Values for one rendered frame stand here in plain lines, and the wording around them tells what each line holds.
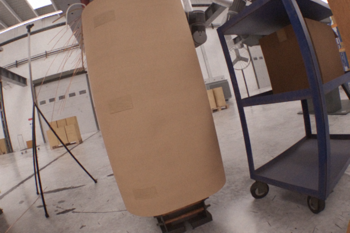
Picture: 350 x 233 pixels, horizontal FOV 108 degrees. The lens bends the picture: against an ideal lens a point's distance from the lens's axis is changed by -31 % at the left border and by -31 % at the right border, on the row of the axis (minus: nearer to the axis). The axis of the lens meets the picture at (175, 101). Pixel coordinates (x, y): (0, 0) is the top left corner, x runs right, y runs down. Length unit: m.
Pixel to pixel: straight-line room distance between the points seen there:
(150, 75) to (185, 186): 0.42
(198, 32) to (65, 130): 6.46
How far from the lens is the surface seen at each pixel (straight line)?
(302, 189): 0.83
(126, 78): 0.64
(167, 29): 0.72
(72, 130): 7.18
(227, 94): 10.96
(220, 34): 0.93
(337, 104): 2.65
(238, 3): 2.48
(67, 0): 1.25
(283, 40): 0.94
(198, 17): 1.41
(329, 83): 0.74
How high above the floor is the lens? 0.60
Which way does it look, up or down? level
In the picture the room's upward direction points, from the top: 14 degrees counter-clockwise
